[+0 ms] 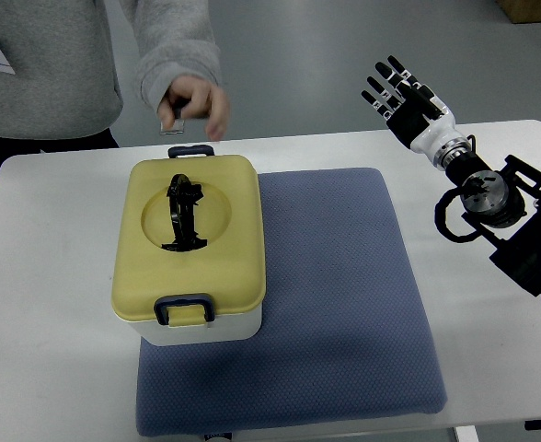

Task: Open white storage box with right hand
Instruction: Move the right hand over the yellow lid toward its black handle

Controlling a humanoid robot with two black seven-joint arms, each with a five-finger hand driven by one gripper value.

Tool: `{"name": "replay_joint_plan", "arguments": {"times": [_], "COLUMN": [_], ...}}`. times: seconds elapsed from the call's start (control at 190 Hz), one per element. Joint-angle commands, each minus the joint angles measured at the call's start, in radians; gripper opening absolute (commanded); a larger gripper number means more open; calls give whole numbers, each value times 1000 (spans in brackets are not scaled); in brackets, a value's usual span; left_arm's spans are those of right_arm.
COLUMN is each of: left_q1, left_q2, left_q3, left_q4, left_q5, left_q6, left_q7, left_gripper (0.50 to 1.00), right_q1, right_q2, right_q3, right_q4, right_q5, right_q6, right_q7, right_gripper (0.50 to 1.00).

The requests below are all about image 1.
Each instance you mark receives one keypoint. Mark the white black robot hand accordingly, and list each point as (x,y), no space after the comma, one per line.
(414,114)

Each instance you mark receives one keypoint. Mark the person's hand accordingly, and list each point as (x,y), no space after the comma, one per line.
(191,97)

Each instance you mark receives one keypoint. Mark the yellow box lid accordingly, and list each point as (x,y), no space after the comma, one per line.
(191,244)

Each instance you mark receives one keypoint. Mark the grey sweater sleeve forearm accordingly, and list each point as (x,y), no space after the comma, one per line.
(174,38)

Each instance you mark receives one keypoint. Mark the cardboard box corner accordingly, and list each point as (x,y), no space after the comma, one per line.
(521,11)

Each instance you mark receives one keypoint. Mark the white storage box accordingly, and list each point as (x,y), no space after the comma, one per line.
(187,325)

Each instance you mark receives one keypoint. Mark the metal floor plate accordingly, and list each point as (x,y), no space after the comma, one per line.
(176,128)

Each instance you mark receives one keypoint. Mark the person's grey torso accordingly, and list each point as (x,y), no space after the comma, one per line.
(64,83)

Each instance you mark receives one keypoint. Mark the blue cushion mat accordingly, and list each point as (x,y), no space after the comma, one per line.
(344,334)

